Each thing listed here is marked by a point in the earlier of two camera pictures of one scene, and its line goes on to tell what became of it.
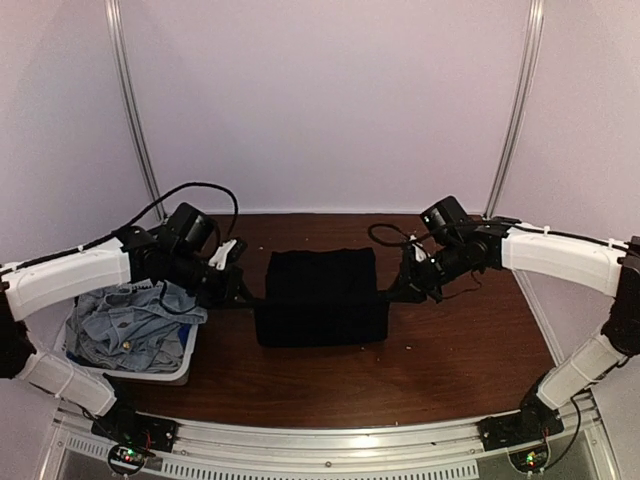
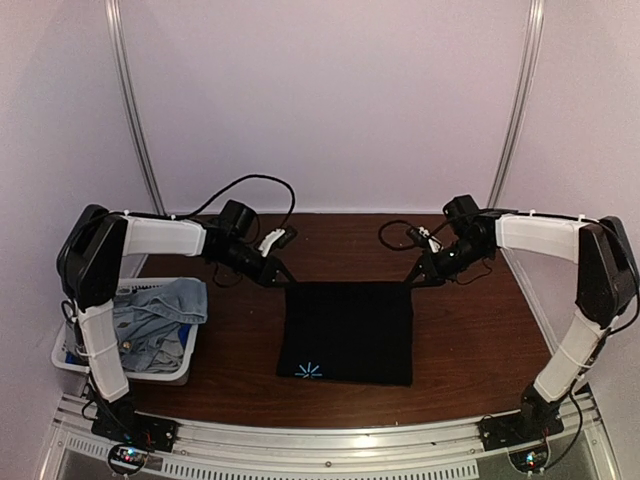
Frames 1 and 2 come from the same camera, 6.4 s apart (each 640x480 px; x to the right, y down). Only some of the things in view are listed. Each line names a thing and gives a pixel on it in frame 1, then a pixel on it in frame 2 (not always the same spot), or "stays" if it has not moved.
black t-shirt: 322,297 → 357,331
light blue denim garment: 138,326 stays
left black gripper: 232,284 → 277,266
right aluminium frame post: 530,68 stays
